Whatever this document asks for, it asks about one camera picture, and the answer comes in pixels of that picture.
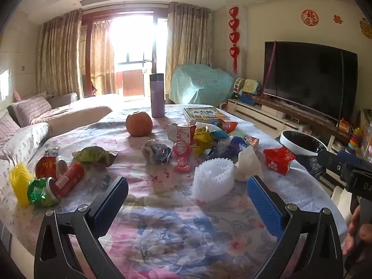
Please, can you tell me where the white tissue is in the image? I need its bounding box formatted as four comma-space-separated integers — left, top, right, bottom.
232, 145, 264, 182

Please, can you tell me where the white television cabinet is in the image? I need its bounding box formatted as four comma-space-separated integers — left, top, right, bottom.
227, 96, 358, 189

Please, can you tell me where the red white carton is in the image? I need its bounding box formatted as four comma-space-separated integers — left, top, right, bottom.
167, 123, 196, 145

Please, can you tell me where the blue toy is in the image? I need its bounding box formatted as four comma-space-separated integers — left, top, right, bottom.
240, 93, 258, 105

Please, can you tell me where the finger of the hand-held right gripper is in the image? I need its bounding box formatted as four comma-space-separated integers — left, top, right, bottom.
317, 149, 364, 175

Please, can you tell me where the purple thermos bottle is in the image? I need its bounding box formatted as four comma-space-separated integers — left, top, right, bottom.
149, 73, 166, 119

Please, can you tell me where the small colourful carton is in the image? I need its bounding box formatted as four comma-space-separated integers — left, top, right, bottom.
243, 135, 260, 152

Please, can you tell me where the pink cheese stick wrapper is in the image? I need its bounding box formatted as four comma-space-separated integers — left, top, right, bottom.
172, 141, 192, 174

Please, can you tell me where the orange fruit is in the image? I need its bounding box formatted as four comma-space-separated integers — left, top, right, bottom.
126, 111, 153, 137

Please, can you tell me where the white foam fruit net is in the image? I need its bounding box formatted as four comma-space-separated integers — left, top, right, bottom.
192, 157, 234, 202

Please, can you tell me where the white green toy cube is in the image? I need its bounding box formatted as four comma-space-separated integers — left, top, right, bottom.
242, 79, 260, 95

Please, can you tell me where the grey sofa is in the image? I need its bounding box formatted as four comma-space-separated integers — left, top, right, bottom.
0, 91, 114, 163

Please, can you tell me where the red drink can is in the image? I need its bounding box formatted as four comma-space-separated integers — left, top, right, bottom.
47, 162, 85, 199

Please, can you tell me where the round red wall sticker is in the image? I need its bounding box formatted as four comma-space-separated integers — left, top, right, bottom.
301, 9, 319, 26

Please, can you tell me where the red heart hanging decoration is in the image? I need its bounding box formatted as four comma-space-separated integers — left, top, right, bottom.
228, 5, 240, 74

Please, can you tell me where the green foil wrapper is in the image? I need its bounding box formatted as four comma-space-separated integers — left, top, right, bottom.
27, 178, 59, 209

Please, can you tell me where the orange snack bag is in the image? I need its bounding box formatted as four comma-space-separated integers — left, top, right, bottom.
211, 119, 239, 136

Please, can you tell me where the white bin with black bag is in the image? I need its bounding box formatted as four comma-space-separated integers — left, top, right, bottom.
279, 130, 332, 182

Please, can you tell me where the gold red wall sticker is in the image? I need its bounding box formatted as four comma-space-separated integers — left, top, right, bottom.
359, 18, 372, 39

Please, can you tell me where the black television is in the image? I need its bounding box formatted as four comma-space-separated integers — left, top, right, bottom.
263, 41, 359, 123

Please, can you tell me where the crumpled blue white wrapper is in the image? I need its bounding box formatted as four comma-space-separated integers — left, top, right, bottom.
141, 139, 173, 165

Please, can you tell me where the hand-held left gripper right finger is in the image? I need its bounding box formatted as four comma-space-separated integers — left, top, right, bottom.
246, 175, 345, 279

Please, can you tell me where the teal cloth covered furniture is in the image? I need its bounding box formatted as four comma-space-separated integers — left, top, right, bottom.
169, 64, 234, 105

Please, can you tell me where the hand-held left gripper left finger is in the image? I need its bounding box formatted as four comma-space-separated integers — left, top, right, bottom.
34, 176, 129, 279

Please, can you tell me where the stacking ring toy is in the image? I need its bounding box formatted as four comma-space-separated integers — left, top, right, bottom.
347, 127, 364, 153

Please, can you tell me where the red towel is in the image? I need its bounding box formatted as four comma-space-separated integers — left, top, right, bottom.
116, 69, 145, 96

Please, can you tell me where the yellow foam fruit net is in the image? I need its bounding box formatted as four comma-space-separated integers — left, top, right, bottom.
9, 163, 35, 207

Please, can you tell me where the striped pink pillow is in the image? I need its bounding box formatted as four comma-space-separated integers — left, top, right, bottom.
12, 96, 53, 127

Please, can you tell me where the person's right hand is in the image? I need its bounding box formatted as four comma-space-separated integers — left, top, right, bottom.
342, 205, 372, 256

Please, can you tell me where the red printed cup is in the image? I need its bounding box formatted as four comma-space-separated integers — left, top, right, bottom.
35, 155, 69, 180

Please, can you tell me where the white side cabinet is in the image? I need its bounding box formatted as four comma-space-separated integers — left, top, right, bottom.
331, 184, 353, 218

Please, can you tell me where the wooden xylophone toy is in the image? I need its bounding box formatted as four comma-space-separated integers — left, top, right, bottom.
337, 118, 351, 134

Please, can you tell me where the brown sliding door frame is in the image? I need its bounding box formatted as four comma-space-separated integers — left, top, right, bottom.
81, 7, 169, 98

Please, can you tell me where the blue clear plastic wrapper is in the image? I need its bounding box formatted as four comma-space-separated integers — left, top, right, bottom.
208, 136, 249, 162

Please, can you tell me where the white floral cushion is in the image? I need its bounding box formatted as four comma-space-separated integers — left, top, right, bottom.
3, 122, 51, 159

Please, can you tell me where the green snack bag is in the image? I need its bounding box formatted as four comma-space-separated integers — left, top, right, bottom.
72, 146, 117, 167

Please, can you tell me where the yellow snack wrapper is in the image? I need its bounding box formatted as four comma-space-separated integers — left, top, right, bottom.
193, 125, 217, 157

